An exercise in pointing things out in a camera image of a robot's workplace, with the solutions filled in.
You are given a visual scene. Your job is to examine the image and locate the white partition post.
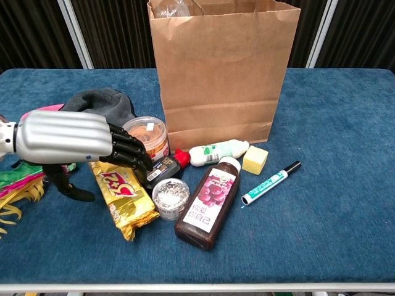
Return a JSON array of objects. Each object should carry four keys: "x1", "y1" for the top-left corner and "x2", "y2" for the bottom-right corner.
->
[
  {"x1": 57, "y1": 0, "x2": 94, "y2": 70},
  {"x1": 305, "y1": 0, "x2": 340, "y2": 69}
]

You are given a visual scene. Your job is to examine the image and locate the white table edge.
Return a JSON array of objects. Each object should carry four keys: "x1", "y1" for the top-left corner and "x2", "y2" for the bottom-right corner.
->
[{"x1": 0, "y1": 282, "x2": 395, "y2": 294}]

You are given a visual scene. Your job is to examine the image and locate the black pleated curtain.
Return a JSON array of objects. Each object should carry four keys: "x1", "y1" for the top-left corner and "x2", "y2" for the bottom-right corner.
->
[
  {"x1": 0, "y1": 0, "x2": 83, "y2": 74},
  {"x1": 70, "y1": 0, "x2": 158, "y2": 69},
  {"x1": 316, "y1": 0, "x2": 395, "y2": 70},
  {"x1": 288, "y1": 0, "x2": 327, "y2": 68}
]

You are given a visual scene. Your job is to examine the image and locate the pink cloth with black trim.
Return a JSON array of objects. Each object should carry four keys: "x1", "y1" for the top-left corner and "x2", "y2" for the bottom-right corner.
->
[{"x1": 35, "y1": 104, "x2": 65, "y2": 112}]

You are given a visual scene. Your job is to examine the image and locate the brown paper bag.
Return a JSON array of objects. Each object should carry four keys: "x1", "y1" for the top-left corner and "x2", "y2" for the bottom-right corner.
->
[{"x1": 147, "y1": 0, "x2": 302, "y2": 152}]

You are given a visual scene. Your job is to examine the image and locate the clear jar of silver pins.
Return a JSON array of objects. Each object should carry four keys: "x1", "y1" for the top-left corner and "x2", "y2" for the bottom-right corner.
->
[{"x1": 151, "y1": 178, "x2": 191, "y2": 221}]

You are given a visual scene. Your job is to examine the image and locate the gold biscuit packet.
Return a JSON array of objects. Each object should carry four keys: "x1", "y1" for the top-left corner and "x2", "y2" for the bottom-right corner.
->
[{"x1": 89, "y1": 160, "x2": 160, "y2": 242}]

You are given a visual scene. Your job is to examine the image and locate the yellow sponge cube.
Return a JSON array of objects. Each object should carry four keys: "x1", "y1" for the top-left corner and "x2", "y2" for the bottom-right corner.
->
[{"x1": 241, "y1": 145, "x2": 269, "y2": 176}]

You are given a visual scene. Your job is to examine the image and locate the blue table mat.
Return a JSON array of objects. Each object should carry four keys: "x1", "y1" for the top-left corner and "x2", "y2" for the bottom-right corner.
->
[{"x1": 0, "y1": 68, "x2": 395, "y2": 286}]

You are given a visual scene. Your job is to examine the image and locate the colourful feather shuttlecock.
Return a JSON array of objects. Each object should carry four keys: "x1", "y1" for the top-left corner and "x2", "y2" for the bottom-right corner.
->
[{"x1": 0, "y1": 160, "x2": 80, "y2": 240}]

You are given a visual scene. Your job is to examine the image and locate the clear jar of rubber bands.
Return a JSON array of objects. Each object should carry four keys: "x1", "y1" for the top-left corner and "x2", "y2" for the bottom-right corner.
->
[{"x1": 122, "y1": 116, "x2": 171, "y2": 161}]

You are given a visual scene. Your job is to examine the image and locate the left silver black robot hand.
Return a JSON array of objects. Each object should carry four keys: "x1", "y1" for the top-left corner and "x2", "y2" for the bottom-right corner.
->
[{"x1": 15, "y1": 109, "x2": 154, "y2": 203}]

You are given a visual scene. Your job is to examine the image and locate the green whiteboard marker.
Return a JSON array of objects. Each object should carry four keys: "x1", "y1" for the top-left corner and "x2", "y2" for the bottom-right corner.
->
[{"x1": 241, "y1": 160, "x2": 302, "y2": 207}]

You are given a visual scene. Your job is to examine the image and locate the grape juice bottle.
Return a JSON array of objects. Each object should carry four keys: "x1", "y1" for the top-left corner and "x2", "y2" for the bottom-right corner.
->
[{"x1": 174, "y1": 156, "x2": 242, "y2": 251}]

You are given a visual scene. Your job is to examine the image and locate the grey fleece cloth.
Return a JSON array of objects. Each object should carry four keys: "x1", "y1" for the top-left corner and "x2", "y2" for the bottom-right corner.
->
[{"x1": 60, "y1": 88, "x2": 138, "y2": 126}]

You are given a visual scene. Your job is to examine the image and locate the white bottle with green label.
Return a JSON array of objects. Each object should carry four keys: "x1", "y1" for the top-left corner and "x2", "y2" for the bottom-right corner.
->
[{"x1": 188, "y1": 139, "x2": 250, "y2": 168}]

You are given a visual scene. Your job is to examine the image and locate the small black box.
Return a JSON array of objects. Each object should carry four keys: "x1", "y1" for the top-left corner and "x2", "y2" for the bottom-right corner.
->
[{"x1": 135, "y1": 149, "x2": 191, "y2": 189}]

